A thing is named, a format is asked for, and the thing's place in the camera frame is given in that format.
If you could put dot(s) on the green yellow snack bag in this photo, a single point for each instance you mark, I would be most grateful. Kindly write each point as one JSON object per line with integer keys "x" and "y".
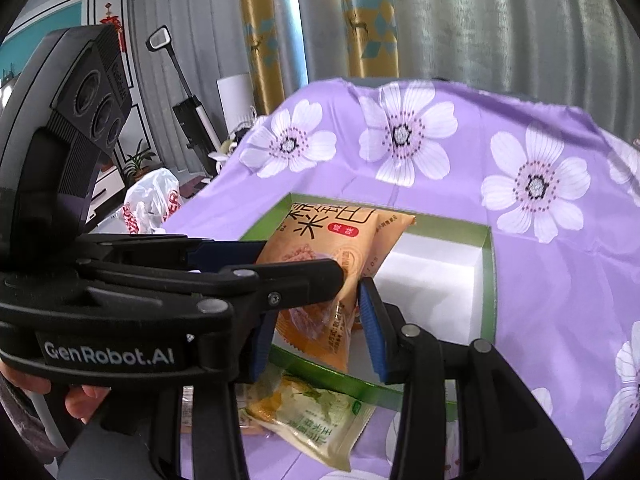
{"x": 321, "y": 423}

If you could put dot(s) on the orange snack bag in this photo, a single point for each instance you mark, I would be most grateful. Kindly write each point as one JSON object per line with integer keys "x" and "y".
{"x": 332, "y": 247}

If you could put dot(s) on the grey curtain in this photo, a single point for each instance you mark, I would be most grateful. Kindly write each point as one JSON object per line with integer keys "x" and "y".
{"x": 577, "y": 52}

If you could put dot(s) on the black upright vacuum cleaner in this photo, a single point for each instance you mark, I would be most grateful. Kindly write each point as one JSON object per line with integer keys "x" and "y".
{"x": 201, "y": 137}

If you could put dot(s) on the white plastic shopping bag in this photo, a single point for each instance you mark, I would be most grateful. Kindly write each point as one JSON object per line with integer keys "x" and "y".
{"x": 150, "y": 202}

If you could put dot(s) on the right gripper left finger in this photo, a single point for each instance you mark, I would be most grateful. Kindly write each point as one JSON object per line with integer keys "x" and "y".
{"x": 217, "y": 447}

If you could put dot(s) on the green cardboard box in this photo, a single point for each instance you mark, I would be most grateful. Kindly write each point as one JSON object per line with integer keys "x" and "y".
{"x": 441, "y": 275}

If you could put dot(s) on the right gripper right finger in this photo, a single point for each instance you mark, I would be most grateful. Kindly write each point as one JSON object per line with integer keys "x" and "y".
{"x": 405, "y": 354}

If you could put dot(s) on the gold patterned curtain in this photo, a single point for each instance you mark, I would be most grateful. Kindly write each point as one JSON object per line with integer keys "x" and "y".
{"x": 290, "y": 43}

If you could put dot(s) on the red chinese knot ornament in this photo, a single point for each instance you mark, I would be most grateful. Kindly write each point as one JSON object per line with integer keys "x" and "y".
{"x": 110, "y": 18}

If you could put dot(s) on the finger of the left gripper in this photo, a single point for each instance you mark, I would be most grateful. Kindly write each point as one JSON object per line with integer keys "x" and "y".
{"x": 278, "y": 286}
{"x": 215, "y": 252}

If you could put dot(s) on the purple floral tablecloth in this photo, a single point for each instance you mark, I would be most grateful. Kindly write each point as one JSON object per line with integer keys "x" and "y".
{"x": 559, "y": 194}

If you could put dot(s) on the person's left hand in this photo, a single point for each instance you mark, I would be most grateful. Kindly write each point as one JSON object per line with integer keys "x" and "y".
{"x": 80, "y": 402}

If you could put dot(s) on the potted plant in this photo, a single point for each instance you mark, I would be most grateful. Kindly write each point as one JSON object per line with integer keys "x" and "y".
{"x": 138, "y": 164}

